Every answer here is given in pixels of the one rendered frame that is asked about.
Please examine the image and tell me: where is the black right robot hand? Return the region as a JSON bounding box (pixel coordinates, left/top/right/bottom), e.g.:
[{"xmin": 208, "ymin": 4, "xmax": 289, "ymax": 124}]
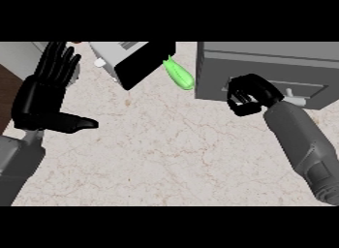
[{"xmin": 226, "ymin": 73, "xmax": 286, "ymax": 117}]

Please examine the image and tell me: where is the grey drawer cabinet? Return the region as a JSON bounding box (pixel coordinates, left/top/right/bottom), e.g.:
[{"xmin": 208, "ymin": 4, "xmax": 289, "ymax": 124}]
[{"xmin": 193, "ymin": 41, "xmax": 339, "ymax": 110}]

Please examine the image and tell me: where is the grey drawer front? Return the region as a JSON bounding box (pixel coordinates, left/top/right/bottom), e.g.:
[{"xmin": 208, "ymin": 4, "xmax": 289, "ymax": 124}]
[{"xmin": 220, "ymin": 77, "xmax": 332, "ymax": 104}]

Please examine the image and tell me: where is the black appliance door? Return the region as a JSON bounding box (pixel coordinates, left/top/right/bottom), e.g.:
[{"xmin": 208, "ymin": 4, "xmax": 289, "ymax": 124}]
[{"xmin": 114, "ymin": 41, "xmax": 177, "ymax": 92}]

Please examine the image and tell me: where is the pale grey appliance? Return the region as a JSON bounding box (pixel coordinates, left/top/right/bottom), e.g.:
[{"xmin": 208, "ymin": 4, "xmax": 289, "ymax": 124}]
[{"xmin": 87, "ymin": 41, "xmax": 152, "ymax": 83}]

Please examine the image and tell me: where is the grey cabinet block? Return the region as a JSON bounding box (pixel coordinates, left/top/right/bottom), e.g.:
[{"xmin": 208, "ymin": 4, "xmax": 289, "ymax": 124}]
[{"xmin": 0, "ymin": 41, "xmax": 52, "ymax": 81}]

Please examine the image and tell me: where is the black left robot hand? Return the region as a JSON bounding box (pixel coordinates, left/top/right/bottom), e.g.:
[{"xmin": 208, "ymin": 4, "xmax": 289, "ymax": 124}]
[{"xmin": 11, "ymin": 41, "xmax": 101, "ymax": 135}]

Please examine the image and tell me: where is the green pepper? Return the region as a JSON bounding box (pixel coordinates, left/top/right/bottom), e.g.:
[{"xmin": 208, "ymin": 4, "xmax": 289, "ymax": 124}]
[{"xmin": 163, "ymin": 54, "xmax": 196, "ymax": 91}]

